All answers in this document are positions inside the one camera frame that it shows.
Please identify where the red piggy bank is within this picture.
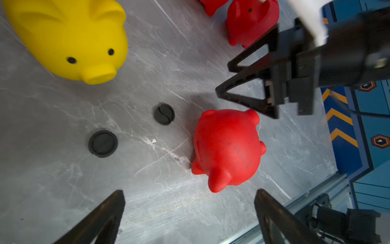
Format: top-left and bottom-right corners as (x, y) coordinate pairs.
(192, 109), (267, 193)
(199, 0), (229, 16)
(225, 0), (280, 49)

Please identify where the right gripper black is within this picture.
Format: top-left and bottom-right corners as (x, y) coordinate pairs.
(227, 8), (390, 115)

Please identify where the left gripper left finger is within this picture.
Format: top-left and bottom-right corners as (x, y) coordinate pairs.
(55, 190), (126, 244)

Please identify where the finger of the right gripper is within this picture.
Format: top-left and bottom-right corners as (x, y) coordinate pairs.
(215, 65), (279, 119)

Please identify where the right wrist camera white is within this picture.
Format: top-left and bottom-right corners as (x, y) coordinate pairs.
(287, 0), (332, 47)

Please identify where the yellow piggy bank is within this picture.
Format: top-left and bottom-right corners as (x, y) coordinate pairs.
(3, 1), (128, 85)

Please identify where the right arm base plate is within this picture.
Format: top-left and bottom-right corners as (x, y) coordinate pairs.
(295, 194), (331, 228)

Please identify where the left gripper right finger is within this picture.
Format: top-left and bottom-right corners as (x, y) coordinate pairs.
(255, 189), (325, 244)

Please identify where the black round plug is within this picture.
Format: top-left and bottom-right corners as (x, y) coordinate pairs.
(153, 103), (175, 126)
(88, 130), (118, 158)

